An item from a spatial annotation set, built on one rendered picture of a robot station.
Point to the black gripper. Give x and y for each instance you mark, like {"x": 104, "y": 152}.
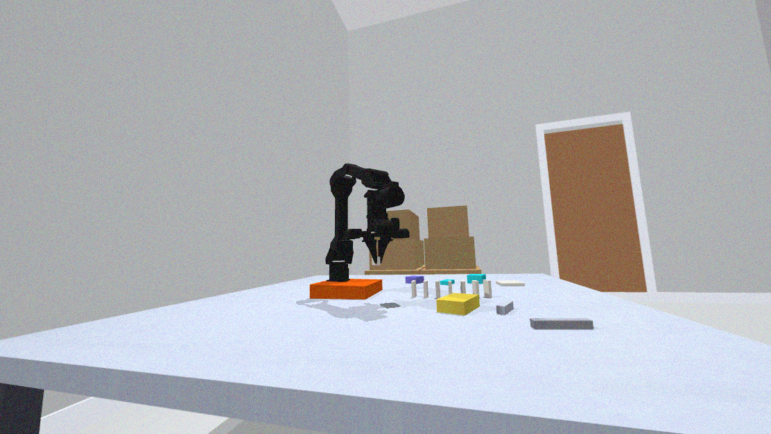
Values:
{"x": 368, "y": 237}

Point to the yellow block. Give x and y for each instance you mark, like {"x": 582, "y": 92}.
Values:
{"x": 458, "y": 303}

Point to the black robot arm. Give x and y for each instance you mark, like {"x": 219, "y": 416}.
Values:
{"x": 387, "y": 195}

